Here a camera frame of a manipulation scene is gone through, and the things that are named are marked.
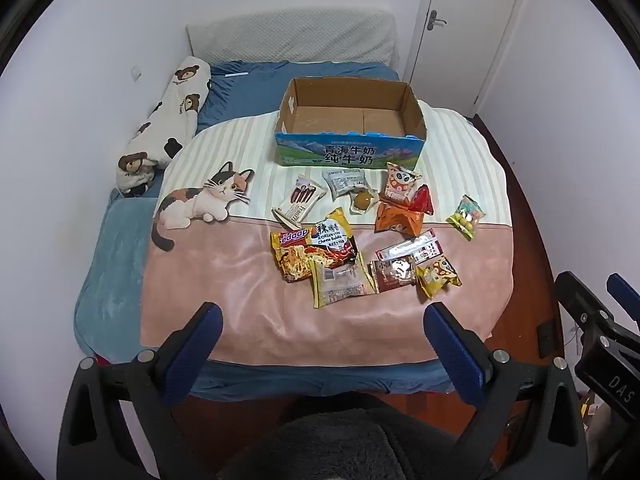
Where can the clear grey snack packet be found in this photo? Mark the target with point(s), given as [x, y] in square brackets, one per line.
[342, 180]

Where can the white wafer packet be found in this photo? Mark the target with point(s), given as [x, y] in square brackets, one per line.
[300, 199]

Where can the colourful candy bag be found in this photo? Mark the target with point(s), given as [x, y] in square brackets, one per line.
[465, 217]

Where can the yellow noodle packet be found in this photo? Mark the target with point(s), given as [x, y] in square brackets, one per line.
[290, 260]

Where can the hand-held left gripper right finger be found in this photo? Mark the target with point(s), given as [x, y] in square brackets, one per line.
[450, 342]

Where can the round brown pastry packet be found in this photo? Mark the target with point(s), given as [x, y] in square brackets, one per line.
[362, 201]

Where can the red triangular snack packet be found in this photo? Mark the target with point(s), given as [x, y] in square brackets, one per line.
[423, 202]

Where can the red panda snack bag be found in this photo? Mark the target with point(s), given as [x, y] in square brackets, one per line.
[397, 185]

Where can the yellow panda snack bag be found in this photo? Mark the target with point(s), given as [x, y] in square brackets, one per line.
[437, 276]

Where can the grey quilted pillow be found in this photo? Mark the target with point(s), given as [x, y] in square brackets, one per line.
[290, 40]

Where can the brown snack packet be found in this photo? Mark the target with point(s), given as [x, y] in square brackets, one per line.
[392, 275]

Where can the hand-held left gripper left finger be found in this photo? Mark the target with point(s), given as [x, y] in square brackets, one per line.
[200, 342]

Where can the yellow clear snack packet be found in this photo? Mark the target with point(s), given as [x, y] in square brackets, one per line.
[342, 282]

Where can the black noodle packet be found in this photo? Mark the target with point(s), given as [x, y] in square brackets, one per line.
[332, 242]

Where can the cat print blanket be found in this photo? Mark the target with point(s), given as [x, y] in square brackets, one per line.
[240, 310]

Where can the blue printed cardboard box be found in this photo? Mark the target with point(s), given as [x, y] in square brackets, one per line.
[345, 152]

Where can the bear print long pillow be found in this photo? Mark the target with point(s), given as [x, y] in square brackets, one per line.
[170, 110]

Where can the small white object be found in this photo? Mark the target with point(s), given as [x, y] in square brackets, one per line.
[236, 75]

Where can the white wall socket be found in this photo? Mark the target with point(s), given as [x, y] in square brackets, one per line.
[136, 73]

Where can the light blue fleece blanket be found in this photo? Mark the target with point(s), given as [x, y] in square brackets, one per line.
[112, 280]

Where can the orange snack packet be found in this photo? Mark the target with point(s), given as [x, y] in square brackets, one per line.
[395, 220]

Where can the white door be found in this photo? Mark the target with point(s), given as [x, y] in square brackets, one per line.
[465, 25]

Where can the white red long packet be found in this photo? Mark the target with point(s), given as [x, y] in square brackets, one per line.
[420, 247]

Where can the blue bed sheet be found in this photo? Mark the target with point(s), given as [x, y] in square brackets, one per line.
[250, 90]

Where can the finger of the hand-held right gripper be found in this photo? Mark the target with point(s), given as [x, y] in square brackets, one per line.
[625, 292]
[580, 300]

